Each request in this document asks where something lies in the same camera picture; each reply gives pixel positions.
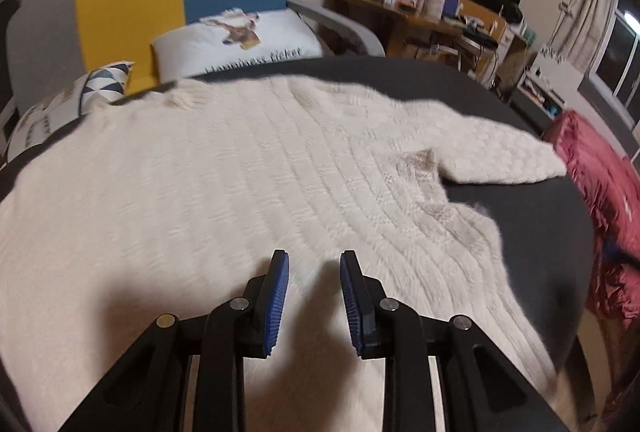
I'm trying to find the blue back folding chair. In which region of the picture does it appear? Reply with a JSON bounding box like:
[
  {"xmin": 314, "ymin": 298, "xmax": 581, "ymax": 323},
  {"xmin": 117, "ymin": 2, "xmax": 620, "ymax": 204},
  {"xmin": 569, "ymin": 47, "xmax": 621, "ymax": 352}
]
[{"xmin": 442, "ymin": 0, "xmax": 501, "ymax": 73}]

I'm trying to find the grey headboard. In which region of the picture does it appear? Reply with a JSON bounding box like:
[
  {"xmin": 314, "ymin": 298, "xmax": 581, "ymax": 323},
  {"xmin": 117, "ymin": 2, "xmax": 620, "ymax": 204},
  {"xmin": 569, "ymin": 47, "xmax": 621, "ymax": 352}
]
[{"xmin": 577, "ymin": 84, "xmax": 640, "ymax": 143}]

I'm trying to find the pink bed quilt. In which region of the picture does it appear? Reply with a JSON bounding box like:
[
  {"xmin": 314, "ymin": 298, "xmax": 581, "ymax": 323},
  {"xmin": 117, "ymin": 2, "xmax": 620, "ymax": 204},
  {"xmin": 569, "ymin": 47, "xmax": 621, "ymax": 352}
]
[{"xmin": 542, "ymin": 109, "xmax": 640, "ymax": 330}]

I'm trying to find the wooden desk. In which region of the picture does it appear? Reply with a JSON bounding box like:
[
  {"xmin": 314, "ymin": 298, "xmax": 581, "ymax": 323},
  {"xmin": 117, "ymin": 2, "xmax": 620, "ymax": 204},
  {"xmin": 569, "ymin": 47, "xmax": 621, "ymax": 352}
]
[{"xmin": 325, "ymin": 0, "xmax": 471, "ymax": 63}]

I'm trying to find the side sliding window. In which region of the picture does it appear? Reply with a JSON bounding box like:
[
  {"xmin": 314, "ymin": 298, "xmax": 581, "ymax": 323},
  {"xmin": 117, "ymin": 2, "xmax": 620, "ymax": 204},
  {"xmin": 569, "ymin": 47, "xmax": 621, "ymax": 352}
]
[{"xmin": 580, "ymin": 0, "xmax": 640, "ymax": 128}]

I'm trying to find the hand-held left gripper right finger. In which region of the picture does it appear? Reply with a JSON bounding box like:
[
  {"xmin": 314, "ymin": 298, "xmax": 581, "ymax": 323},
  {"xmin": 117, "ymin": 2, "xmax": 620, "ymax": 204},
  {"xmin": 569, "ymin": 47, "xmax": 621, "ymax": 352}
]
[{"xmin": 340, "ymin": 249, "xmax": 571, "ymax": 432}]

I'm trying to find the white bedside shelf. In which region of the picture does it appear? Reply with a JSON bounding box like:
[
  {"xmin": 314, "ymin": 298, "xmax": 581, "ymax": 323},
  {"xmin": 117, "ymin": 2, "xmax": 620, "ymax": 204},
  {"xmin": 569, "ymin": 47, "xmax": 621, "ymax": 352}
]
[{"xmin": 510, "ymin": 47, "xmax": 583, "ymax": 123}]

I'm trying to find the wooden side cabinet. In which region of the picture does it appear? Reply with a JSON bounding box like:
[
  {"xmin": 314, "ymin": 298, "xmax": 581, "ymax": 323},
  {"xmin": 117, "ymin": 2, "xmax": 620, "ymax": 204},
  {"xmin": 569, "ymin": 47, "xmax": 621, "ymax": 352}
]
[{"xmin": 492, "ymin": 19, "xmax": 531, "ymax": 83}]

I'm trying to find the white deer print pillow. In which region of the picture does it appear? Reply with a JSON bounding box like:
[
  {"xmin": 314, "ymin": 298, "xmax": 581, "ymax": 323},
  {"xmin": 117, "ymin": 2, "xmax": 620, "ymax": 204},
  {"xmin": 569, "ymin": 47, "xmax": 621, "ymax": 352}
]
[{"xmin": 151, "ymin": 8, "xmax": 326, "ymax": 80}]

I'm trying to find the cream knit sweater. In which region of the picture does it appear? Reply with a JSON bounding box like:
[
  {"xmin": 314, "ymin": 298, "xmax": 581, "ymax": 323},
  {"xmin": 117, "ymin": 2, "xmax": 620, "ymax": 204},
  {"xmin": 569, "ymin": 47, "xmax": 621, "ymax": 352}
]
[{"xmin": 0, "ymin": 74, "xmax": 568, "ymax": 432}]

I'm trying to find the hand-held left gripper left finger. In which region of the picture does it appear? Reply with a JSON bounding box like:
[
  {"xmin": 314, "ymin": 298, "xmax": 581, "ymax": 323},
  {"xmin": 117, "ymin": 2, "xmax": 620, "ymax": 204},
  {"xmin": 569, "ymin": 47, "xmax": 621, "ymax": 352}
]
[{"xmin": 57, "ymin": 249, "xmax": 291, "ymax": 432}]

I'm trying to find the triangle pattern pillow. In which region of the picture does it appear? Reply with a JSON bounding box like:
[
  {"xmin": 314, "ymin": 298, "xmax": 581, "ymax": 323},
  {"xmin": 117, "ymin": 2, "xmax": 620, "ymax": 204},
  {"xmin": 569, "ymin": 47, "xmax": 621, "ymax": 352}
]
[{"xmin": 5, "ymin": 61, "xmax": 136, "ymax": 163}]

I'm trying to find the leaning wooden board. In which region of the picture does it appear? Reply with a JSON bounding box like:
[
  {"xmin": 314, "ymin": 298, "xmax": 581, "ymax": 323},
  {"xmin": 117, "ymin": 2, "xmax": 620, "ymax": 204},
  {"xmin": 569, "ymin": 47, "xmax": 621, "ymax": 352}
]
[{"xmin": 457, "ymin": 0, "xmax": 506, "ymax": 38}]

